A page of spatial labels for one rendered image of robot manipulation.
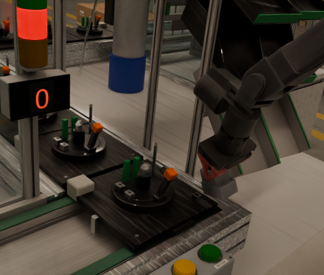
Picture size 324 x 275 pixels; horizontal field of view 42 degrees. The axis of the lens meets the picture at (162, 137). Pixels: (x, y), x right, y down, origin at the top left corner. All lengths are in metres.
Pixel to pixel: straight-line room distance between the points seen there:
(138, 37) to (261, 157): 0.87
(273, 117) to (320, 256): 0.38
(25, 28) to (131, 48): 1.04
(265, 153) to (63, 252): 0.55
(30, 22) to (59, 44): 1.20
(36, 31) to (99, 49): 1.47
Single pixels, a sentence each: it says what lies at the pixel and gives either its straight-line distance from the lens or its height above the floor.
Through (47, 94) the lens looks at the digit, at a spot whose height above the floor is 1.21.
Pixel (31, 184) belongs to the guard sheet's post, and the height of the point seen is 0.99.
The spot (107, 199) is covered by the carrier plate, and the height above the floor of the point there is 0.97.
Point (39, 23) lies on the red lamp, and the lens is 0.77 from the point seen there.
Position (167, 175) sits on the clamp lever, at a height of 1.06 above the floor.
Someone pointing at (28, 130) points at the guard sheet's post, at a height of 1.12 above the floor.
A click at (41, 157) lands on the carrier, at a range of 1.09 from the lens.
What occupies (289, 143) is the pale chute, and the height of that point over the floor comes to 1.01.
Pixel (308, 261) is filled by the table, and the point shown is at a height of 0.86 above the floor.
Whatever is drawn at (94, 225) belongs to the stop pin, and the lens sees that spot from 0.89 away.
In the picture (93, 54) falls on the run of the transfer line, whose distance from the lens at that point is 2.22.
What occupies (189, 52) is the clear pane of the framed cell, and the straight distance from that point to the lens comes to 1.96.
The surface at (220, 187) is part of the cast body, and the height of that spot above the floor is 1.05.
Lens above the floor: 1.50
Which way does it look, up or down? 26 degrees down
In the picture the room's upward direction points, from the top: 7 degrees clockwise
